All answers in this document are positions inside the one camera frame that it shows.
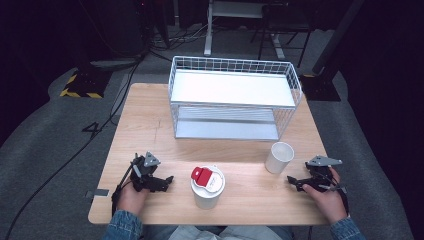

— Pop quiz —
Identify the grey tape strip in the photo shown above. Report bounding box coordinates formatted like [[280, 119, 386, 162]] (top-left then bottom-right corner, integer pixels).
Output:
[[85, 188, 110, 200]]

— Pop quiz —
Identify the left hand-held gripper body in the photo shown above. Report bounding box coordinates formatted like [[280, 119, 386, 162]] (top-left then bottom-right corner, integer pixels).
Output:
[[129, 151, 168, 193]]

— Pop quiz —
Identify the right hand-held gripper black cable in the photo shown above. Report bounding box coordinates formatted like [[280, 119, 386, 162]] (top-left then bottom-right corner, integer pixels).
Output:
[[318, 169, 351, 215]]

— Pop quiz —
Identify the white wire shelf rack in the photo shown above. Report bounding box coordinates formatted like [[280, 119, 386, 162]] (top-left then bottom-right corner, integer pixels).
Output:
[[167, 55, 304, 142]]

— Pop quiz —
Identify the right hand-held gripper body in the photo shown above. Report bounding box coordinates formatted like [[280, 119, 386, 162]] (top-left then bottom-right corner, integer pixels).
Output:
[[301, 155, 344, 194]]

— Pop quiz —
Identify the white tumbler with red lid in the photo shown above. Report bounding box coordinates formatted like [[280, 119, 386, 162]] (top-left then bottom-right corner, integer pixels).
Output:
[[190, 164, 226, 211]]

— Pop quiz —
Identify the black stand with base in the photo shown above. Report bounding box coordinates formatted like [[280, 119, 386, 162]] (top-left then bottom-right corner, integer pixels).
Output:
[[299, 0, 366, 102]]

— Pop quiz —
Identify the left hand-held gripper black cable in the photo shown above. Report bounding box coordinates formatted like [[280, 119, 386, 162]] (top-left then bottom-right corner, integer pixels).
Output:
[[111, 163, 135, 215]]

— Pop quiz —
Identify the person's left hand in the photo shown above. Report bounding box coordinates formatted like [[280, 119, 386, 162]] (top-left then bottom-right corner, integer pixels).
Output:
[[116, 180, 150, 217]]

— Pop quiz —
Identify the person's lap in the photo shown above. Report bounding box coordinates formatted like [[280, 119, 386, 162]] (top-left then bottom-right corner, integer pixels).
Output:
[[142, 224, 295, 240]]

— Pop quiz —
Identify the person's right hand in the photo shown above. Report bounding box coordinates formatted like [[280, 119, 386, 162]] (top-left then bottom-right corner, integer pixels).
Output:
[[302, 166, 348, 225]]

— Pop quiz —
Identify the white desk frame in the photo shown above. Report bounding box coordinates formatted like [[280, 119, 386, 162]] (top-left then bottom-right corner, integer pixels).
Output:
[[203, 0, 287, 61]]

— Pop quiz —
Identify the black yellow striped stand base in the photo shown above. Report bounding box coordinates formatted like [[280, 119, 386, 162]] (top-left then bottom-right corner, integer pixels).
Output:
[[59, 68, 113, 100]]

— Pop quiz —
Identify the hand-held gripper black cable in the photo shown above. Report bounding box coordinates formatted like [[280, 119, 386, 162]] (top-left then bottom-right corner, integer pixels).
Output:
[[318, 169, 351, 215], [111, 163, 135, 215]]

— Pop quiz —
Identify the long black floor cable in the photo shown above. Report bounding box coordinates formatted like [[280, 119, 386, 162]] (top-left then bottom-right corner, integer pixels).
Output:
[[3, 54, 147, 240]]

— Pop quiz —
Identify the black chair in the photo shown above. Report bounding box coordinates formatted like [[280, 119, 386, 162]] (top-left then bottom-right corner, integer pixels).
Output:
[[249, 2, 316, 69]]

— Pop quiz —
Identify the bundle of floor cables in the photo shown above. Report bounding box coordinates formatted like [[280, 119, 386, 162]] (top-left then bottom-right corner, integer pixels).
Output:
[[148, 23, 214, 63]]

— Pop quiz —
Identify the white cup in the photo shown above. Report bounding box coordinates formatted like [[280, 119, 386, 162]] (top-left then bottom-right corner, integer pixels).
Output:
[[264, 141, 296, 175]]

